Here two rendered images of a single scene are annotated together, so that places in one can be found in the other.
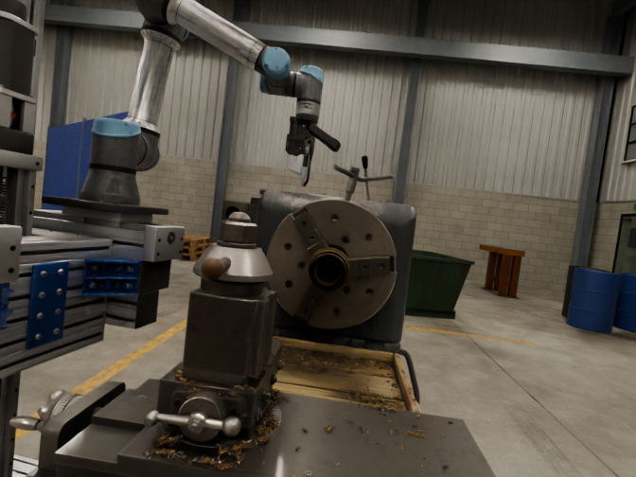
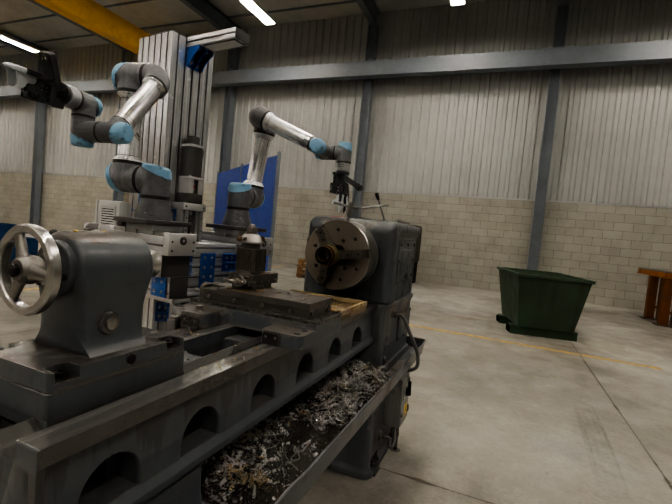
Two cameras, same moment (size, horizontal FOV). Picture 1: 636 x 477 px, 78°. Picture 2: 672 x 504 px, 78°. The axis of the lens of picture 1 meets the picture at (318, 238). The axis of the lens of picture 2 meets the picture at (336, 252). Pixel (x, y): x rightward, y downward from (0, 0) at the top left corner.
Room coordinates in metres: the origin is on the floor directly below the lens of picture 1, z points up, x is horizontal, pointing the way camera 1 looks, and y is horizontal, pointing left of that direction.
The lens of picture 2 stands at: (-0.80, -0.62, 1.19)
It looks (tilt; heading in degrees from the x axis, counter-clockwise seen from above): 3 degrees down; 19
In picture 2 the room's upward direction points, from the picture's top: 5 degrees clockwise
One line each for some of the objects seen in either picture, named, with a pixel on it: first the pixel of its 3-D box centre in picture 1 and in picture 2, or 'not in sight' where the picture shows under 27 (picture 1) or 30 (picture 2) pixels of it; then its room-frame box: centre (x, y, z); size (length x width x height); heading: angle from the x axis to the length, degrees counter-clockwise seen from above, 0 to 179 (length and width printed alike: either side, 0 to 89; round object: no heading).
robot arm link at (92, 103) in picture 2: not in sight; (84, 104); (0.33, 0.77, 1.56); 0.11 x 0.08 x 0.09; 10
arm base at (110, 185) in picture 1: (112, 185); (237, 216); (1.10, 0.58, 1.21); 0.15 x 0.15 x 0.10
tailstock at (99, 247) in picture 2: not in sight; (97, 304); (-0.21, 0.04, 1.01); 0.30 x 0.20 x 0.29; 176
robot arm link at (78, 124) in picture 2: not in sight; (86, 131); (0.33, 0.75, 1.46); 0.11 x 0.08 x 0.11; 100
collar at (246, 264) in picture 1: (235, 260); (251, 238); (0.40, 0.08, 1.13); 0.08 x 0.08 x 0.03
